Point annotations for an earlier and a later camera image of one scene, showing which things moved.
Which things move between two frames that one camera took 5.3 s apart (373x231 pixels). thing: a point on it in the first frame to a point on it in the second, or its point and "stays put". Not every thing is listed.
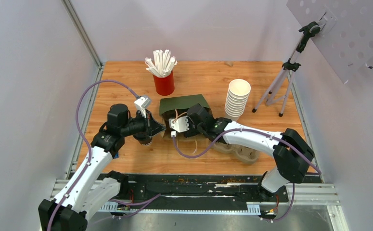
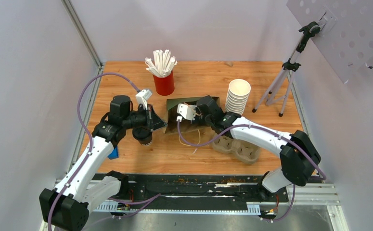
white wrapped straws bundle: [161, 64] stays put
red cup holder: [164, 86] stays put
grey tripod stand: [278, 88] stays put
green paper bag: [173, 107] to [216, 99]
